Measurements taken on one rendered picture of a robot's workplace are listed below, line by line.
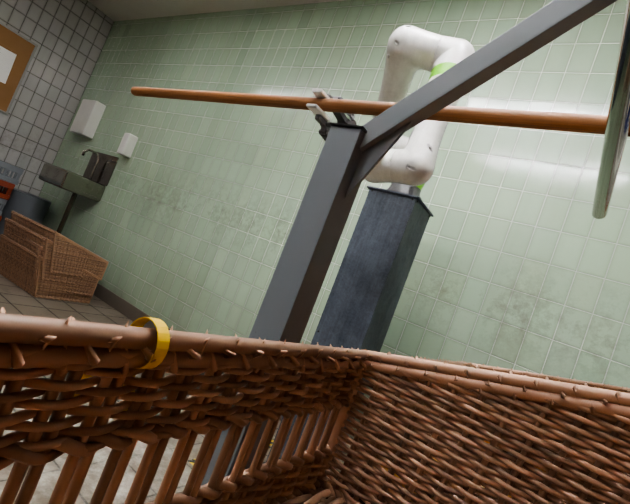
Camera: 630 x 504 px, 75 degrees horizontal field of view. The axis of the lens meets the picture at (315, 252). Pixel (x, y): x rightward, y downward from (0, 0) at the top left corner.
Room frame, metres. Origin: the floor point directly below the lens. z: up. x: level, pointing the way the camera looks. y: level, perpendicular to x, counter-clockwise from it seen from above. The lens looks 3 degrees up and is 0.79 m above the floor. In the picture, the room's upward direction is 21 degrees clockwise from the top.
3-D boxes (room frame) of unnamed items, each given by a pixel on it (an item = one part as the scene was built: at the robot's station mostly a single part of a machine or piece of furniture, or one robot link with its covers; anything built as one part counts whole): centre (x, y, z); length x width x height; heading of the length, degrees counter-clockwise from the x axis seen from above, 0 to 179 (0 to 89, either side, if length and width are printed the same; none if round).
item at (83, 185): (3.68, 2.25, 0.69); 0.46 x 0.36 x 0.94; 56
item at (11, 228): (3.02, 1.79, 0.26); 0.56 x 0.49 x 0.28; 63
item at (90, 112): (4.06, 2.60, 1.45); 0.28 x 0.11 x 0.36; 56
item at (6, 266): (3.03, 1.78, 0.14); 0.56 x 0.49 x 0.28; 62
